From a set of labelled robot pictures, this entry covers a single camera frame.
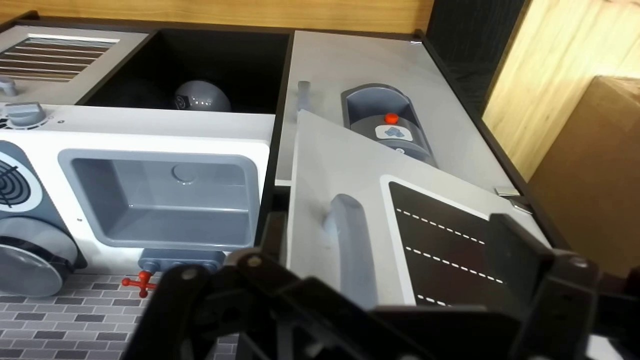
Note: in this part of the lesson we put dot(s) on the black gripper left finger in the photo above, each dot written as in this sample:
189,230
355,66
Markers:
221,312

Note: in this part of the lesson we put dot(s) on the grey plastic sink basin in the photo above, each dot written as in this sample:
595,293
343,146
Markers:
161,201

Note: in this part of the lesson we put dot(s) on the grey lidded toy pot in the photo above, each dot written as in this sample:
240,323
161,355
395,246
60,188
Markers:
33,260

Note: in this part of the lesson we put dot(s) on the grey stove knob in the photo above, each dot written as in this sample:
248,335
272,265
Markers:
25,115

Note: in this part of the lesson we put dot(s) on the white notes cabinet door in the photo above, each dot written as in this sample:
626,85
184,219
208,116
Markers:
312,173

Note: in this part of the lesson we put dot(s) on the white grille oven door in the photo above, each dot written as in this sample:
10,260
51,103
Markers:
66,66

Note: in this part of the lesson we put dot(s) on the light wooden side table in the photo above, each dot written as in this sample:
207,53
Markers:
546,61

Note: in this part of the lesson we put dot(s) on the black white toy kitchen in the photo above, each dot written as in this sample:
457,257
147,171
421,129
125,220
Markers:
212,61

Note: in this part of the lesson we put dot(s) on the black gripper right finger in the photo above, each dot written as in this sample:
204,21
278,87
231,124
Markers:
572,307

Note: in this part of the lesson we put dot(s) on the white dispenser fridge door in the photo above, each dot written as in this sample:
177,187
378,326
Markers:
320,72

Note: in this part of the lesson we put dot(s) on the large brown cardboard box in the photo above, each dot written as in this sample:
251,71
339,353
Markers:
592,173

